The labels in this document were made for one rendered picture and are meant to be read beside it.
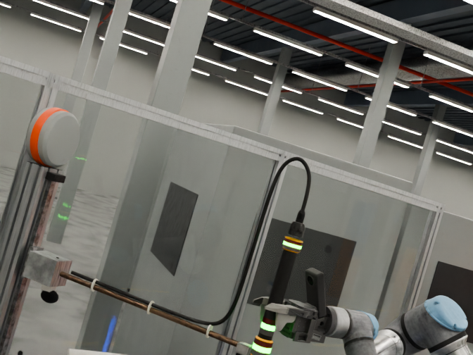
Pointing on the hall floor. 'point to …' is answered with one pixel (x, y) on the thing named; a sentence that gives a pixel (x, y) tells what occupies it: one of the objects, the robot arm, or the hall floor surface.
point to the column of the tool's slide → (22, 237)
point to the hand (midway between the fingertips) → (264, 301)
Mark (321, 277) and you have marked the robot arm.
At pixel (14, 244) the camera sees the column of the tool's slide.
